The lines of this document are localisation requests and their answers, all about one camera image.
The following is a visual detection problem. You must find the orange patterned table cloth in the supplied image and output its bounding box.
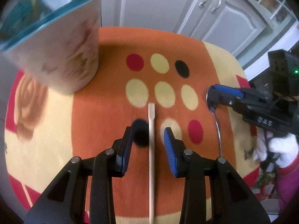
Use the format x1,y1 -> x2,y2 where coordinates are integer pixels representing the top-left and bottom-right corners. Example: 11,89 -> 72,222
4,27 -> 258,223

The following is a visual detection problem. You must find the pink sleeved right forearm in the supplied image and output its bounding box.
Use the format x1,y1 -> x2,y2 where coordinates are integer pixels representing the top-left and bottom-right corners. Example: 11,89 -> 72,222
277,158 -> 298,212

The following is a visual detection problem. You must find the white gloved right hand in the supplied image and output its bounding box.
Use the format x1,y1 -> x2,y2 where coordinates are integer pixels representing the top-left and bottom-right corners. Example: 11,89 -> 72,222
253,128 -> 298,168

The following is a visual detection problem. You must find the small steel teaspoon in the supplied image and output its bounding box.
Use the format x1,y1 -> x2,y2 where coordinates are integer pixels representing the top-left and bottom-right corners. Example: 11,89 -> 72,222
206,88 -> 223,157

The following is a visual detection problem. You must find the grey cabinet door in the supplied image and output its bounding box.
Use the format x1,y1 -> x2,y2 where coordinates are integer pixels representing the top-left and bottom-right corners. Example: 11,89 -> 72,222
189,0 -> 267,57
101,0 -> 210,33

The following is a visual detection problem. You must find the light wooden chopstick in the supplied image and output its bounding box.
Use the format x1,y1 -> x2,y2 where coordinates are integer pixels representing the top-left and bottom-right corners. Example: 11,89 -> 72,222
148,103 -> 155,224

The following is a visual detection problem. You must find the white floral utensil holder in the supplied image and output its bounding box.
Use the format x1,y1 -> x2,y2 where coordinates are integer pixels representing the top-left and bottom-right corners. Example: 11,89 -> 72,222
1,0 -> 101,94

